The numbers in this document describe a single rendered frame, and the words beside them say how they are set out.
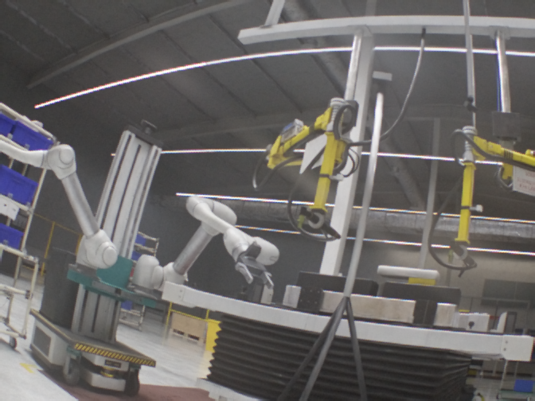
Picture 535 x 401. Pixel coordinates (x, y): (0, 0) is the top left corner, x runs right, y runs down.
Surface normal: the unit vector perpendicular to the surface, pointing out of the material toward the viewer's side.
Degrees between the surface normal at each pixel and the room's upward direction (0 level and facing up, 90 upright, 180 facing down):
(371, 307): 90
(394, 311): 90
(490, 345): 90
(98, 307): 90
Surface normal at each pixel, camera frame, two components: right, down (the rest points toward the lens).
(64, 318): 0.76, 0.01
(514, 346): -0.46, -0.33
